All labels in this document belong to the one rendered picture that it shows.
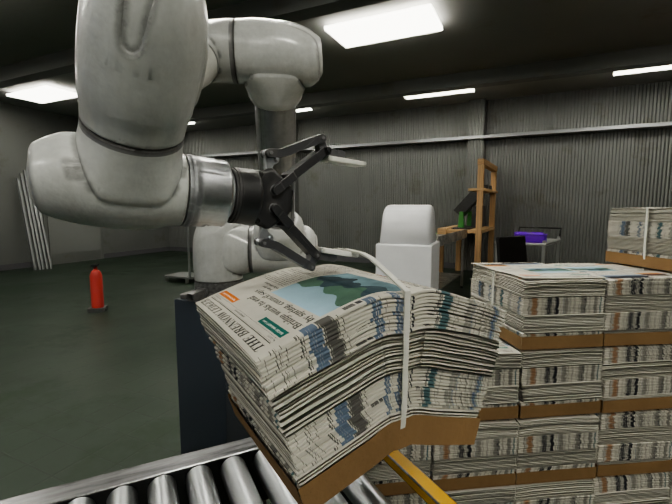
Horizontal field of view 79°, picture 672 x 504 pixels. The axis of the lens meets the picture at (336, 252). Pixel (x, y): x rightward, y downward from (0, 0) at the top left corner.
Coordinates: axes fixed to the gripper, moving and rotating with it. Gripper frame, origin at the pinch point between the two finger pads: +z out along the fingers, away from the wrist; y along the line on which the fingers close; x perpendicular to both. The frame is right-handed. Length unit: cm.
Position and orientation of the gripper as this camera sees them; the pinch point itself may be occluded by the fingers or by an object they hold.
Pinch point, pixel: (351, 207)
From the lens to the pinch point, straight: 66.1
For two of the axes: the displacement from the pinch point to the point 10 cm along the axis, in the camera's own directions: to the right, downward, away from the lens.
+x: 5.3, 1.2, -8.4
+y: -0.9, 9.9, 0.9
